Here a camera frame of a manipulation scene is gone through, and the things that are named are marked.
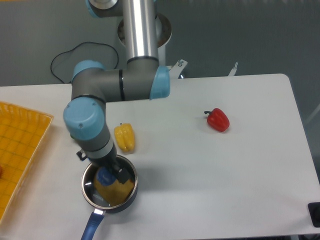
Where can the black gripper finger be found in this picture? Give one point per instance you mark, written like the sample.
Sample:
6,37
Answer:
120,173

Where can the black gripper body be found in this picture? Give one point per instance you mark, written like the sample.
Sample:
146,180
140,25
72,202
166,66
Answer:
108,161

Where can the glass pot lid blue knob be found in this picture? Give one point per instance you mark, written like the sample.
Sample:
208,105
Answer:
106,176

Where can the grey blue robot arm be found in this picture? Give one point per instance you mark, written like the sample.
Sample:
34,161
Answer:
93,86

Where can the yellow bell pepper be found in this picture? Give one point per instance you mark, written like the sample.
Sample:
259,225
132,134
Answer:
125,137

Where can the yellow plastic basket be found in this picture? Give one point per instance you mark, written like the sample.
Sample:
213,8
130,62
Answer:
22,131

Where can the red bell pepper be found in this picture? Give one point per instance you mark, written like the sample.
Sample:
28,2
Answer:
217,120

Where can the black object table corner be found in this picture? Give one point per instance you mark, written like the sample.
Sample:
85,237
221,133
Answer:
314,211

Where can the white bracket right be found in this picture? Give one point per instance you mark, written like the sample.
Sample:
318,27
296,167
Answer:
233,70

